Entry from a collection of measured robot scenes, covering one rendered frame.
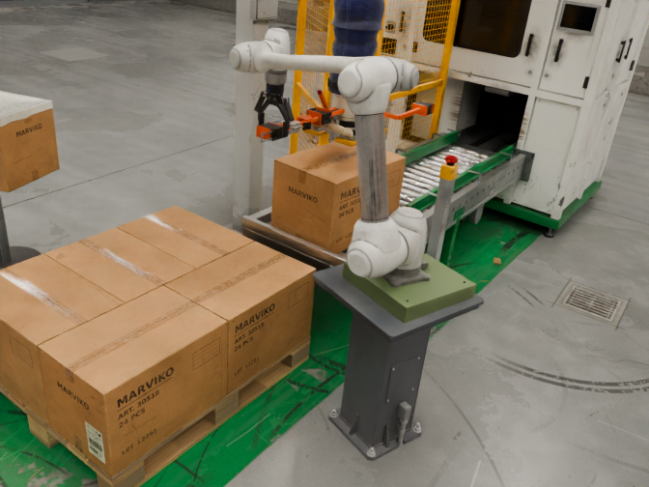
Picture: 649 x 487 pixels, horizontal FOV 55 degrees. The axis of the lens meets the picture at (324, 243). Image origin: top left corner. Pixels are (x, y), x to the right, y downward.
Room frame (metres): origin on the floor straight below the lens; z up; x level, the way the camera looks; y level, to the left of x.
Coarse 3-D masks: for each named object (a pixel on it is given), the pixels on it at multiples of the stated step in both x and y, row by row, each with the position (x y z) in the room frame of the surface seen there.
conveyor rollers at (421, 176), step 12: (432, 156) 4.39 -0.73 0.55; (444, 156) 4.42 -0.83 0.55; (456, 156) 4.46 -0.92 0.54; (468, 156) 4.49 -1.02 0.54; (480, 156) 4.53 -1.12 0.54; (408, 168) 4.08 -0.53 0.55; (420, 168) 4.11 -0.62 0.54; (432, 168) 4.16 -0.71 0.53; (468, 168) 4.20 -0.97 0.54; (492, 168) 4.29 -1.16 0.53; (408, 180) 3.86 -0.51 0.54; (420, 180) 3.91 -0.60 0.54; (432, 180) 3.95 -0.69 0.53; (408, 192) 3.65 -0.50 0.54; (420, 192) 3.70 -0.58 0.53; (456, 192) 3.75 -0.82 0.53
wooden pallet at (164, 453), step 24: (288, 360) 2.47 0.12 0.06; (264, 384) 2.33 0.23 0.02; (24, 408) 1.92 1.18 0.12; (216, 408) 2.03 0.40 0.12; (240, 408) 2.16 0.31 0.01; (48, 432) 1.82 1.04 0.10; (192, 432) 1.97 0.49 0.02; (144, 456) 1.71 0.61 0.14; (168, 456) 1.83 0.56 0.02; (120, 480) 1.62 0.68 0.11; (144, 480) 1.70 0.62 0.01
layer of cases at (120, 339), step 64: (64, 256) 2.47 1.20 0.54; (128, 256) 2.52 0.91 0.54; (192, 256) 2.58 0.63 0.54; (256, 256) 2.64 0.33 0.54; (0, 320) 1.95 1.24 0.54; (64, 320) 1.98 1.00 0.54; (128, 320) 2.02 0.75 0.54; (192, 320) 2.07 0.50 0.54; (256, 320) 2.23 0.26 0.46; (0, 384) 2.02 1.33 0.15; (64, 384) 1.73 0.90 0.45; (128, 384) 1.68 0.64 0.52; (192, 384) 1.92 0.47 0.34; (128, 448) 1.66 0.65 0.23
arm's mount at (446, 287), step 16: (352, 272) 2.13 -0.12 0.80; (432, 272) 2.17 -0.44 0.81; (448, 272) 2.19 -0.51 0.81; (368, 288) 2.05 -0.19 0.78; (384, 288) 2.01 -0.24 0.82; (400, 288) 2.02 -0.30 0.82; (416, 288) 2.03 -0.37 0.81; (432, 288) 2.05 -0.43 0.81; (448, 288) 2.06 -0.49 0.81; (464, 288) 2.07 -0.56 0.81; (384, 304) 1.97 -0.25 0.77; (400, 304) 1.91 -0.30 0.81; (416, 304) 1.92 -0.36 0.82; (432, 304) 1.97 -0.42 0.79; (448, 304) 2.03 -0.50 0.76; (400, 320) 1.90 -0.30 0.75
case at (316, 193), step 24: (336, 144) 3.25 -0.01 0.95; (288, 168) 2.86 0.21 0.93; (312, 168) 2.85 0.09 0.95; (336, 168) 2.88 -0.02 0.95; (288, 192) 2.86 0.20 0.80; (312, 192) 2.76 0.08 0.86; (336, 192) 2.69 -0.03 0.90; (288, 216) 2.85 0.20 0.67; (312, 216) 2.75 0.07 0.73; (336, 216) 2.71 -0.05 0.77; (360, 216) 2.87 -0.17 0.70; (312, 240) 2.75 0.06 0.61; (336, 240) 2.72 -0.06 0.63
